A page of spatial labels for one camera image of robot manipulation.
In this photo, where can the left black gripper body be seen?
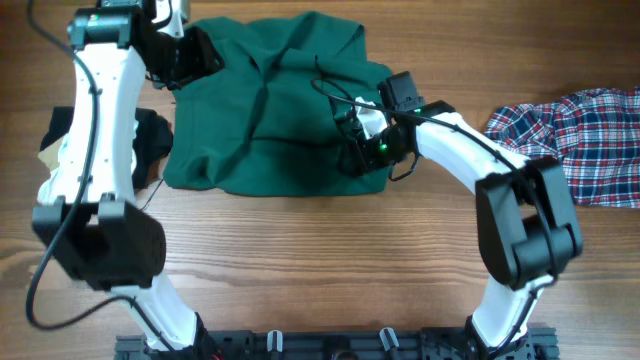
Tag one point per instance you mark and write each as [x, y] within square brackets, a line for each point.
[181, 60]

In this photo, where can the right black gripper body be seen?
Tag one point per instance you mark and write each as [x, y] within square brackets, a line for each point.
[376, 153]

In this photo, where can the green shirt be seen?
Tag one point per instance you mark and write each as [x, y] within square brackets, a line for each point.
[258, 127]

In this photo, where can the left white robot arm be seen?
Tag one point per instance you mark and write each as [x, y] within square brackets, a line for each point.
[87, 215]

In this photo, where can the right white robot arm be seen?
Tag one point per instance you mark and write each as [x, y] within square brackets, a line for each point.
[526, 221]

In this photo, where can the black folded garment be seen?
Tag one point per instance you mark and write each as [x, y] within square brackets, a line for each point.
[153, 139]

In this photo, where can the beige cloth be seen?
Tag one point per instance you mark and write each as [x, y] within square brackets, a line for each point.
[50, 157]

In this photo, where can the red blue plaid shirt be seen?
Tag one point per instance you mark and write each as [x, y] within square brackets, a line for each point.
[593, 133]

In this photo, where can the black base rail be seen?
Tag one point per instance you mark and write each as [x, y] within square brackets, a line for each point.
[428, 343]

